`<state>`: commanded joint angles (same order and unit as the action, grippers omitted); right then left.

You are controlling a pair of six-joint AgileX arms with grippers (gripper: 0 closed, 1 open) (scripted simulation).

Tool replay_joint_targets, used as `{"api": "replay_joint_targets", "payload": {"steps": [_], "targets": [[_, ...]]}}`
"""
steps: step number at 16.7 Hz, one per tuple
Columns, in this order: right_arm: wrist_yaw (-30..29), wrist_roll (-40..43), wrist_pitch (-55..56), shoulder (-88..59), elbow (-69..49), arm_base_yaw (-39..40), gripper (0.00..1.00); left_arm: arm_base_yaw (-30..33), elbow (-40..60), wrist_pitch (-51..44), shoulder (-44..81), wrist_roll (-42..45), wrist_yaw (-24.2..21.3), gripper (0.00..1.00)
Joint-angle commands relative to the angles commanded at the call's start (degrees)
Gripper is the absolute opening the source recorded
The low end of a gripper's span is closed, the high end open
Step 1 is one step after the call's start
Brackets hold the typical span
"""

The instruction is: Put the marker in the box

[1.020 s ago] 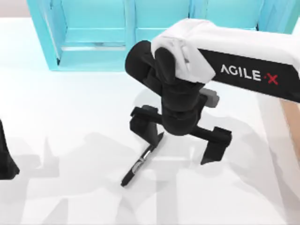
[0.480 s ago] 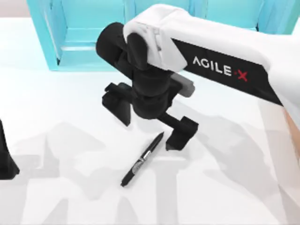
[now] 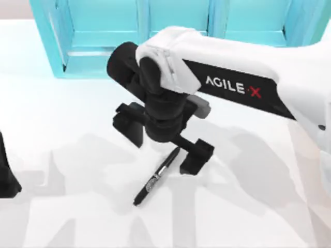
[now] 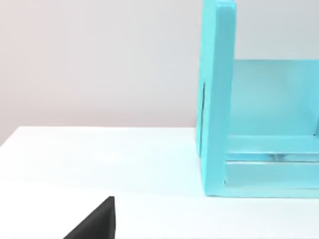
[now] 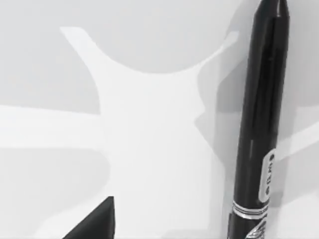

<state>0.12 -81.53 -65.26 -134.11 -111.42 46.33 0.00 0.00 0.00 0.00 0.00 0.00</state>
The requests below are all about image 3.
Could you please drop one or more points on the black pen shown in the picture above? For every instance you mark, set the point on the black pen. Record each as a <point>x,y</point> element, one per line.
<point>155,178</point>

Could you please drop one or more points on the light blue rack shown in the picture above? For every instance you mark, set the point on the light blue rack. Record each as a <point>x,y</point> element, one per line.
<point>90,38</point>

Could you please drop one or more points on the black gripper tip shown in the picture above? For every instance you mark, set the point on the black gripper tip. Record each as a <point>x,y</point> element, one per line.
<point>6,175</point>

